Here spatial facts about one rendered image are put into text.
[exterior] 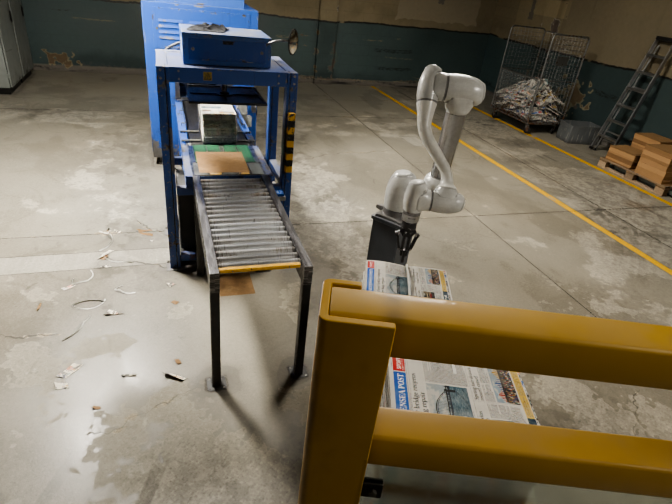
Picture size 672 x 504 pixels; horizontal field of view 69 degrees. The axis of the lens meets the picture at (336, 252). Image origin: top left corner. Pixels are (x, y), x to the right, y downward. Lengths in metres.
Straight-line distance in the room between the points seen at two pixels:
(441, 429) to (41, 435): 2.52
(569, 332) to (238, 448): 2.30
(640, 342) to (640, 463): 0.22
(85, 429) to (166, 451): 0.46
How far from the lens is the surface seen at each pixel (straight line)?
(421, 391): 1.31
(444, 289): 2.15
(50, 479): 2.85
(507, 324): 0.62
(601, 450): 0.83
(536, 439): 0.79
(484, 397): 1.36
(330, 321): 0.55
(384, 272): 2.17
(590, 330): 0.67
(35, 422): 3.11
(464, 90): 2.50
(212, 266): 2.61
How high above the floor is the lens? 2.19
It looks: 30 degrees down
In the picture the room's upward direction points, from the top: 7 degrees clockwise
